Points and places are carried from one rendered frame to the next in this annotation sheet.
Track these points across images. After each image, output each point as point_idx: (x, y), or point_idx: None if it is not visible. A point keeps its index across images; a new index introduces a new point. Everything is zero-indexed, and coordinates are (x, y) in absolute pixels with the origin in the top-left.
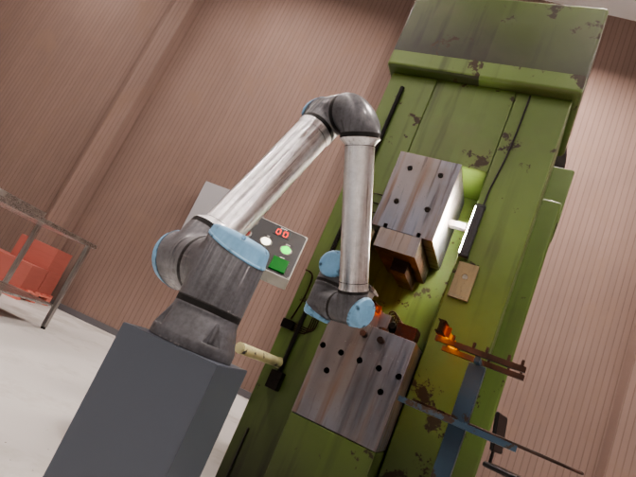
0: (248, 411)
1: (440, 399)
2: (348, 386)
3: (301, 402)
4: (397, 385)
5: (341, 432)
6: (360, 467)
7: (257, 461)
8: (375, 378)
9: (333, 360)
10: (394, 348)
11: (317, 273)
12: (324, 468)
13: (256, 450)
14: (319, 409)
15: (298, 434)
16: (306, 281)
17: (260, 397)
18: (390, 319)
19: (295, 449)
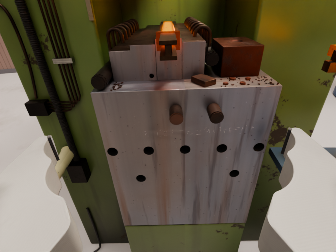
0: (76, 198)
1: (285, 110)
2: (184, 183)
3: (131, 217)
4: (258, 158)
5: (196, 222)
6: (231, 237)
7: (115, 221)
8: (220, 161)
9: (143, 164)
10: (240, 111)
11: (11, 0)
12: (192, 248)
13: (108, 217)
14: (158, 214)
15: (148, 238)
16: (6, 26)
17: (77, 184)
18: (205, 49)
19: (153, 247)
